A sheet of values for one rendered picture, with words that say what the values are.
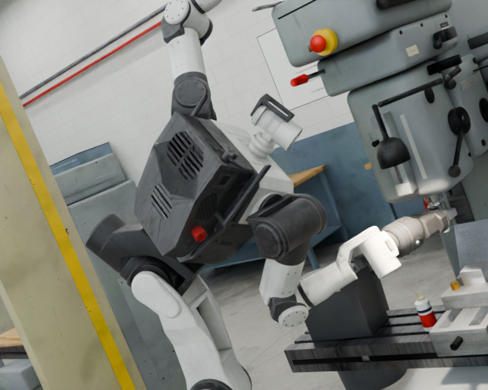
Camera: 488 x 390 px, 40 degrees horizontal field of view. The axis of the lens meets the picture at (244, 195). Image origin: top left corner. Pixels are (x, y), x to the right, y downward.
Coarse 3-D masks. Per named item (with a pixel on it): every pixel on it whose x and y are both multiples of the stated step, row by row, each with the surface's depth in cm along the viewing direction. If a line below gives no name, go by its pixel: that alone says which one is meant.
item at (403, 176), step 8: (384, 112) 165; (376, 120) 165; (384, 120) 164; (392, 120) 166; (376, 128) 166; (392, 128) 165; (392, 136) 164; (392, 168) 167; (400, 168) 166; (408, 168) 167; (400, 176) 166; (408, 176) 166; (400, 184) 167; (408, 184) 166; (416, 184) 168; (400, 192) 168; (408, 192) 166
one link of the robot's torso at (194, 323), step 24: (144, 288) 168; (168, 288) 167; (192, 288) 181; (168, 312) 167; (192, 312) 168; (216, 312) 178; (168, 336) 171; (192, 336) 169; (216, 336) 180; (192, 360) 172; (216, 360) 170; (192, 384) 174; (216, 384) 170; (240, 384) 175
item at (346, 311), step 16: (368, 272) 203; (352, 288) 196; (368, 288) 201; (320, 304) 204; (336, 304) 201; (352, 304) 198; (368, 304) 199; (304, 320) 210; (320, 320) 206; (336, 320) 203; (352, 320) 199; (368, 320) 197; (384, 320) 204; (320, 336) 208; (336, 336) 205; (352, 336) 201; (368, 336) 198
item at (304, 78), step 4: (316, 72) 167; (320, 72) 168; (324, 72) 170; (300, 76) 162; (304, 76) 162; (308, 76) 164; (312, 76) 165; (316, 76) 167; (292, 80) 160; (296, 80) 160; (300, 80) 160; (304, 80) 162; (292, 84) 160; (296, 84) 160; (300, 84) 161
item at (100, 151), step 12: (108, 144) 891; (72, 156) 859; (84, 156) 859; (96, 156) 872; (60, 168) 881; (72, 168) 865; (0, 300) 930; (0, 312) 927; (0, 324) 923; (12, 324) 936
